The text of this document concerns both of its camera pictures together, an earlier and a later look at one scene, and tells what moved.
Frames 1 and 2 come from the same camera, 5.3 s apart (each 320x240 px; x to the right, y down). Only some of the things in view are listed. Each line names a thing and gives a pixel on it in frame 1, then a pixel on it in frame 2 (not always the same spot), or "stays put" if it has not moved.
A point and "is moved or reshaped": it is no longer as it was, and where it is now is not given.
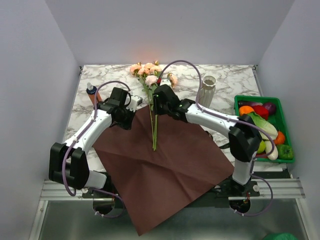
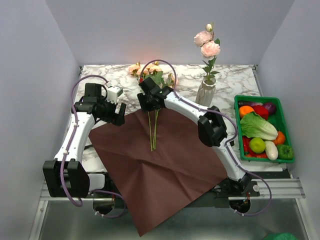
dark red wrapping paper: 156,187 stays put
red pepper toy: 261,110 stays put
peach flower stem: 143,70 stays put
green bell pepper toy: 284,152 stays put
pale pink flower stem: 148,94 -> 210,49
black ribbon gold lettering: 224,146 is moved or reshaped
